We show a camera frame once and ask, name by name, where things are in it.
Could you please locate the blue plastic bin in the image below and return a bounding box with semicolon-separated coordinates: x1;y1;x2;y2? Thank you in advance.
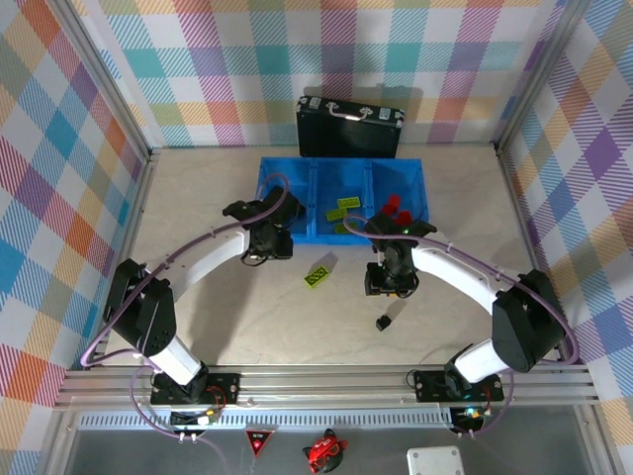
254;156;317;246
365;157;431;246
309;157;372;246

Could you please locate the small circuit board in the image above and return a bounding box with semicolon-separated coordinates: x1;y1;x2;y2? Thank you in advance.
170;409;222;429
449;405;489;427

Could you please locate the slotted metal strip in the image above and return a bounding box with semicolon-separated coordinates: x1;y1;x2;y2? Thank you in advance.
78;414;456;430

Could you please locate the red clamp object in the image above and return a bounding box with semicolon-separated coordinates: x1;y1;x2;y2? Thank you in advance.
302;427;349;475

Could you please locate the white box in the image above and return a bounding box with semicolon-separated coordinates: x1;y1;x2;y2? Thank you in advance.
406;445;465;475

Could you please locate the red triangular sign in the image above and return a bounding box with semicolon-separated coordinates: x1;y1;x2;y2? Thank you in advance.
244;428;275;457

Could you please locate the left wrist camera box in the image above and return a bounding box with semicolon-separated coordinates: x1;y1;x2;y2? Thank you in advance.
222;199;259;220

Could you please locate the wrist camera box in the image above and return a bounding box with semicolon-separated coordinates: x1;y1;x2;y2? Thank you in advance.
222;199;259;220
403;220;439;239

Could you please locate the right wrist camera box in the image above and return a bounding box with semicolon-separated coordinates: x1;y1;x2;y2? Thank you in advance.
403;220;439;239

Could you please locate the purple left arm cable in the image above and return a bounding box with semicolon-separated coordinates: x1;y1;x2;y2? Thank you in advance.
78;172;291;441

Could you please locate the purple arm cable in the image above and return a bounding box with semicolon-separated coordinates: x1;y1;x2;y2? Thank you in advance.
343;213;581;439
78;172;291;441

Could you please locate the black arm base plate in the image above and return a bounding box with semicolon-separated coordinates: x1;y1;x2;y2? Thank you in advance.
149;372;242;406
412;369;505;403

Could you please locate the black case with white handle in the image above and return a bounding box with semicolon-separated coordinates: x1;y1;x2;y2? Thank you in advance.
295;95;407;160

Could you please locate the aluminium frame cross rail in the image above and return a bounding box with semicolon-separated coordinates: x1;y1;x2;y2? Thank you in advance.
53;364;600;411

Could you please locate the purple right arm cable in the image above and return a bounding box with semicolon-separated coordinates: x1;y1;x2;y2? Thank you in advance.
343;213;581;439

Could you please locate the aluminium frame post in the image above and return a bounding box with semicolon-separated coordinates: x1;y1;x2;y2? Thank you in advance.
494;0;592;154
48;0;162;167

